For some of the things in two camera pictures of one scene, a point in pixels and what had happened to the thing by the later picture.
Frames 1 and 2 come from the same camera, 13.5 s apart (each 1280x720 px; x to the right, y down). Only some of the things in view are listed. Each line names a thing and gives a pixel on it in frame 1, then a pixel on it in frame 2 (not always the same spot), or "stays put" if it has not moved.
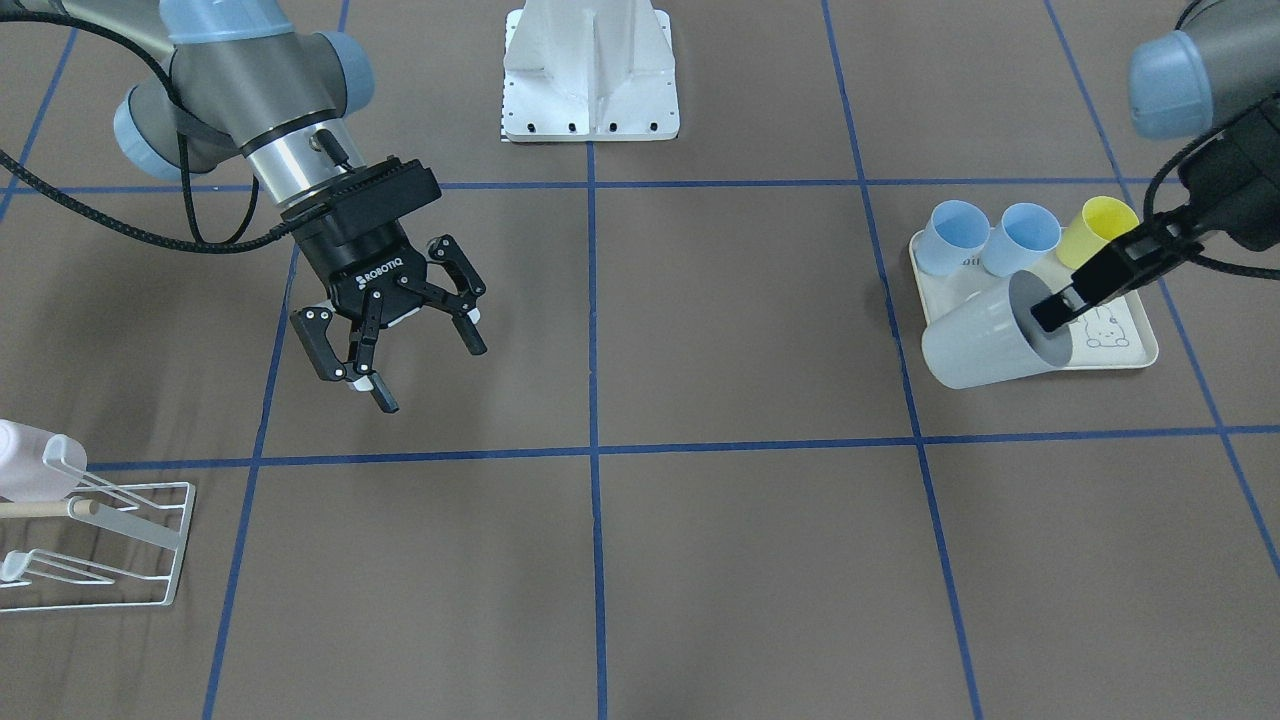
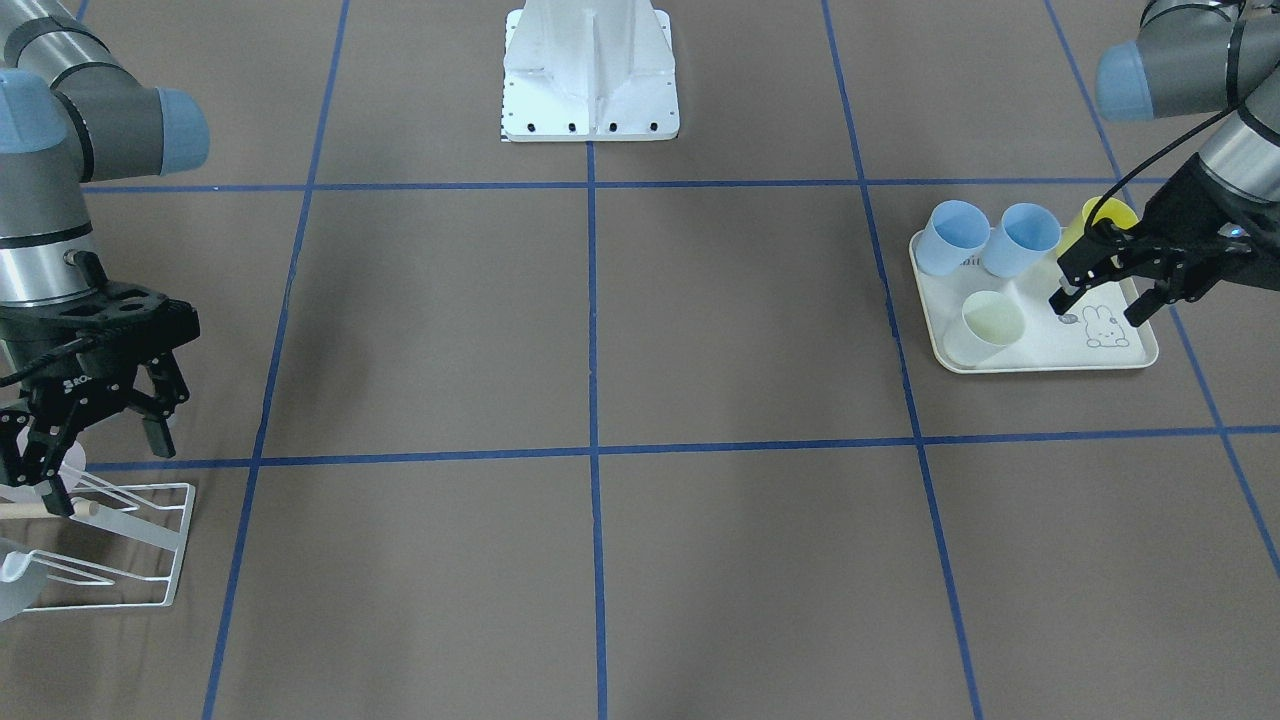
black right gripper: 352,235 -> 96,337
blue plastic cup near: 1025,232 stays put
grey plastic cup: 995,337 -> 22,581
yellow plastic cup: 1101,219 stays put
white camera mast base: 589,70 stays put
